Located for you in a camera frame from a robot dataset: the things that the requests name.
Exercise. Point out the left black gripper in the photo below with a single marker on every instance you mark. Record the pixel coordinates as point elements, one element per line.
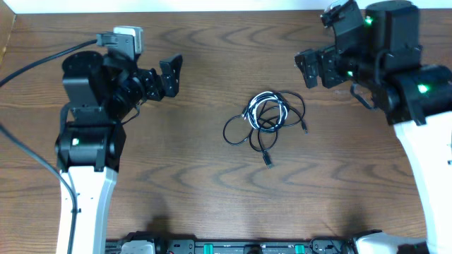
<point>157,90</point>

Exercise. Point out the wooden side board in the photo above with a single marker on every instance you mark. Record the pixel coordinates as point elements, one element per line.
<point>8,18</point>

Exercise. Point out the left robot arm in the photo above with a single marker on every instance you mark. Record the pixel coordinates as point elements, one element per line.
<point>102,90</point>

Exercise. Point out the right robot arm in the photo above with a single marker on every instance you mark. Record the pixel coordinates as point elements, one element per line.
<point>379,48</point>

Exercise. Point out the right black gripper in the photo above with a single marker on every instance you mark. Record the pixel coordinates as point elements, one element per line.
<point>327,58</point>

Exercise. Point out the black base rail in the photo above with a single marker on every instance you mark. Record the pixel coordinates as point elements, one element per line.
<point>149,242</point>

